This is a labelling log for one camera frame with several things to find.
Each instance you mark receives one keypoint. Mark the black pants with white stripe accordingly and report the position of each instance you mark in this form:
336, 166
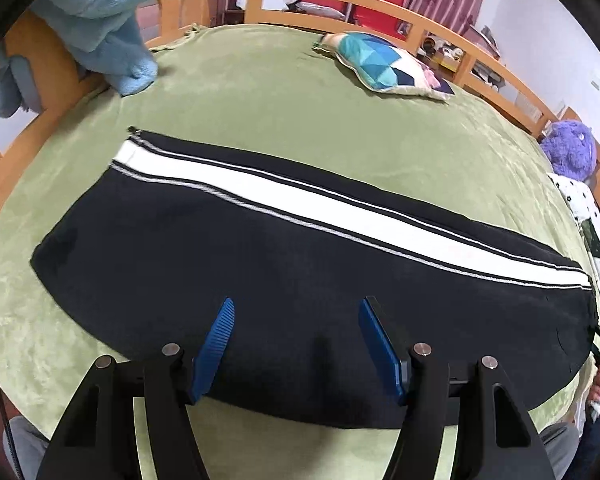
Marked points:
280, 260

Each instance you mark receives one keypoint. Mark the green fleece blanket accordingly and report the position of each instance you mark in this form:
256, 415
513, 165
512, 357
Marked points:
255, 100

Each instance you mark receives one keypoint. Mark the person's leg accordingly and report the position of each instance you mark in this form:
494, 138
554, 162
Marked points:
25, 450
560, 452

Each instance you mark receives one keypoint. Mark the white wall socket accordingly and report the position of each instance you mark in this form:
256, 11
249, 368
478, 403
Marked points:
596, 81

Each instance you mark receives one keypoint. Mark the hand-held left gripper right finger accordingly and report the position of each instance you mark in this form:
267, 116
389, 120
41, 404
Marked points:
380, 350

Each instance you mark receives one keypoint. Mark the white floral pillow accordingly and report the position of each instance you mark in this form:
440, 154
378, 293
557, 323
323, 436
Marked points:
580, 200

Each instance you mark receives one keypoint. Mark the purple plush toy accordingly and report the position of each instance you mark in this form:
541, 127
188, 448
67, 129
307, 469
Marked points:
570, 145

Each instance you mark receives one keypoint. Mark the person's right leg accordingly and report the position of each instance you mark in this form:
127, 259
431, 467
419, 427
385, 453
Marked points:
560, 452

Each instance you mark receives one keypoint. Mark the light blue fleece blanket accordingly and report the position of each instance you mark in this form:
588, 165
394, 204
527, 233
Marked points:
95, 10

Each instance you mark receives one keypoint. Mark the geometric print pillow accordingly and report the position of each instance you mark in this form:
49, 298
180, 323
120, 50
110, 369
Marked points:
375, 60

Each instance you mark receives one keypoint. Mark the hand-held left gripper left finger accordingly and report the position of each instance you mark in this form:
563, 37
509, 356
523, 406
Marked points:
215, 350

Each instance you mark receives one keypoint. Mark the person's left leg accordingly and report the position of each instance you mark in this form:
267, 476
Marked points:
25, 450

